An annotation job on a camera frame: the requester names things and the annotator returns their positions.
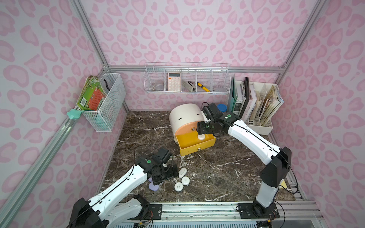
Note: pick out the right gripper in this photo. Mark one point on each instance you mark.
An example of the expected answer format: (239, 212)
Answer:
(205, 127)

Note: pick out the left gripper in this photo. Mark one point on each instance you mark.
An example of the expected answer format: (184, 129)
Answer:
(167, 173)

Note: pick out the white earphone case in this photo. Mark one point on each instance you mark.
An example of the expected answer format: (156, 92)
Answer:
(178, 187)
(185, 181)
(201, 137)

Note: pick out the orange top drawer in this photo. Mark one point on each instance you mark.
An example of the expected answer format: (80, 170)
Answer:
(185, 128)

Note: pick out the white round drawer cabinet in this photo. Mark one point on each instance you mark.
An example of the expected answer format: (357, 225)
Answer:
(184, 113)

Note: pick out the yellow drawer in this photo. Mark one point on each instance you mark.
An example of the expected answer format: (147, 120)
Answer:
(189, 143)

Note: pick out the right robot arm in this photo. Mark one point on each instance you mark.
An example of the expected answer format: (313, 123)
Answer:
(277, 160)

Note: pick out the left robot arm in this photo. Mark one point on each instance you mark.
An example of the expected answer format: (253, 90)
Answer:
(106, 209)

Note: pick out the blue lid pencil jar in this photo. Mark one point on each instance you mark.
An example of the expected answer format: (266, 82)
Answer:
(222, 107)

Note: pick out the green folder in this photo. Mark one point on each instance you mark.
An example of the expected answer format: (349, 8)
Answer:
(232, 98)

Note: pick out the yellow utility knife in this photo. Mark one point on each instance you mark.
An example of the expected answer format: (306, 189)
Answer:
(203, 87)

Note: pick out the grey stapler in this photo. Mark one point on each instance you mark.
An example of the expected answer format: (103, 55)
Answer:
(189, 85)

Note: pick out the pink white book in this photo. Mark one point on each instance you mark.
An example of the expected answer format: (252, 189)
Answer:
(251, 103)

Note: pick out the white file organizer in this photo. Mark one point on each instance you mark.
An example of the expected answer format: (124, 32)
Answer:
(253, 122)

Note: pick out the black book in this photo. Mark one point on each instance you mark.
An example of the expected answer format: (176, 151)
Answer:
(245, 93)

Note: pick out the pink calculator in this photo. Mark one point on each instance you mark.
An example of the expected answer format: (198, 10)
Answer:
(174, 81)

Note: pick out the beige paper stack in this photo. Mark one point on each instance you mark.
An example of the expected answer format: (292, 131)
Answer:
(271, 103)

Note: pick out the tape roll in shelf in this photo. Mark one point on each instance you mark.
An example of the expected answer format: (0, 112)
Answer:
(158, 87)

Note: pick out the white mesh side basket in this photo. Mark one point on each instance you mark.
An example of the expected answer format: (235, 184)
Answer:
(104, 119)

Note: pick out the yellow sticky note pad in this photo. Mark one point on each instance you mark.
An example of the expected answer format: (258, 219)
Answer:
(283, 185)

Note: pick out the green red booklet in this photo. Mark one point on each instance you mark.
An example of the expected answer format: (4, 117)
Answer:
(92, 95)

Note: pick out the white wire wall shelf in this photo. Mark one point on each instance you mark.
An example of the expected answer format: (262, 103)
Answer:
(183, 77)

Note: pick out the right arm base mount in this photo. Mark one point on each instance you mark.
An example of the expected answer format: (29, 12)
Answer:
(254, 210)

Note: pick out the mint green wall hook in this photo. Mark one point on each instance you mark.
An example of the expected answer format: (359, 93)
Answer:
(74, 114)

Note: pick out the aluminium front rail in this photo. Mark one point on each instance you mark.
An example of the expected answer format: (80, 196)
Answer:
(293, 214)

